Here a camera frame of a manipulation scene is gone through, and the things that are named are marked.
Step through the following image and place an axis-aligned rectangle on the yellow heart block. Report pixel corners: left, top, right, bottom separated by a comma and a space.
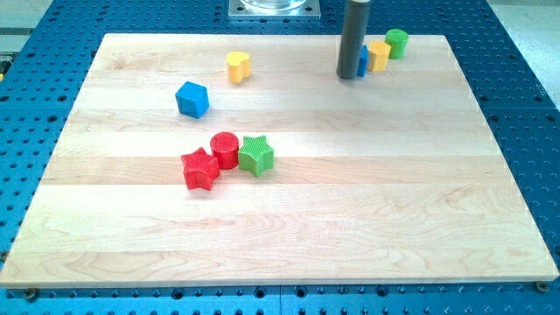
226, 52, 252, 83

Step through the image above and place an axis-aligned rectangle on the blue triangle block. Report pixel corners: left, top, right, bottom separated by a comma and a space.
356, 45, 369, 77

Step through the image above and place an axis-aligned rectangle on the green star block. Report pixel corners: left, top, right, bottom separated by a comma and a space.
238, 136, 274, 178

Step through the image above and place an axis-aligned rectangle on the red cylinder block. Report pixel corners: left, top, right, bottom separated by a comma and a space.
210, 132, 239, 170

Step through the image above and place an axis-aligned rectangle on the red star block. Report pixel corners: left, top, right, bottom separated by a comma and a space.
181, 147, 221, 191

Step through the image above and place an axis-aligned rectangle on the light wooden board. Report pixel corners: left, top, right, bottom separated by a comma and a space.
1, 33, 559, 288

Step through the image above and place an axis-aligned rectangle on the blue cube block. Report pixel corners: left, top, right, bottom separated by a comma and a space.
175, 81, 209, 119

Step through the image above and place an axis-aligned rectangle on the yellow hexagon block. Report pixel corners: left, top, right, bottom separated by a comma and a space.
367, 41, 391, 72

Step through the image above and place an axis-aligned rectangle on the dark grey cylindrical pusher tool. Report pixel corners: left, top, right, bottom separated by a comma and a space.
336, 0, 371, 80

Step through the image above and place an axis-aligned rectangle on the green cylinder block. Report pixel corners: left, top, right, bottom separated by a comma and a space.
385, 29, 409, 60

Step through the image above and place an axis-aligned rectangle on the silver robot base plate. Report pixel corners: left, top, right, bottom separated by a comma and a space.
227, 0, 321, 20

